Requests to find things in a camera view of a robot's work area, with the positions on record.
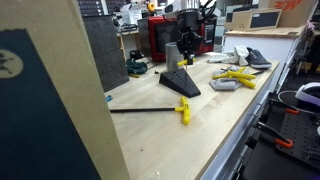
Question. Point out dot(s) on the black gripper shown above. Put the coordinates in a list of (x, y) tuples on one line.
[(190, 33)]

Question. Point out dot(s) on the silver metal cylinder holder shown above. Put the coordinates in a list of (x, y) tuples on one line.
[(171, 58)]

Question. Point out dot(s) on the black wedge wrench stand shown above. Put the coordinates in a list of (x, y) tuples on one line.
[(180, 83)]

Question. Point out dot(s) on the red microwave oven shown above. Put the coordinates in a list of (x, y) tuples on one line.
[(160, 36)]

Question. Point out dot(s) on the white cloth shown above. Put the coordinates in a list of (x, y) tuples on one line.
[(233, 56)]

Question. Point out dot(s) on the grey metal sheet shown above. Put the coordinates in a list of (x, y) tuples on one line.
[(143, 36)]

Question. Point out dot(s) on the dark grey sneaker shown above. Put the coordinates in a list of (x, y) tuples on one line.
[(257, 59)]

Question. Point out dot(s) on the flat cardboard box black label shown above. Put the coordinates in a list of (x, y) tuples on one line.
[(255, 19)]

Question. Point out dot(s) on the white side cabinet wooden top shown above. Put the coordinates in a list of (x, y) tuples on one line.
[(263, 41)]

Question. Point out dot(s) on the dark grey foam panel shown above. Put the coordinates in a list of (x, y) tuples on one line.
[(105, 53)]

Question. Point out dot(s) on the blue tool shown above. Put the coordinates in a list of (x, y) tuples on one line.
[(108, 98)]

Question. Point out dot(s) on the black keyboard rack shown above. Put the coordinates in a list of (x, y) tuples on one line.
[(89, 7)]

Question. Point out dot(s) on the large brown cardboard box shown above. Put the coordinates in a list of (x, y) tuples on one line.
[(83, 83)]

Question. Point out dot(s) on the cardboard box orange print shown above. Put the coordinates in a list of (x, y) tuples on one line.
[(296, 11)]

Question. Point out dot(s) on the black perforated plate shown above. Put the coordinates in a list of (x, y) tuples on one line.
[(300, 133)]

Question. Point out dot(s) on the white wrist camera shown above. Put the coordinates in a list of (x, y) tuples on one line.
[(172, 7)]

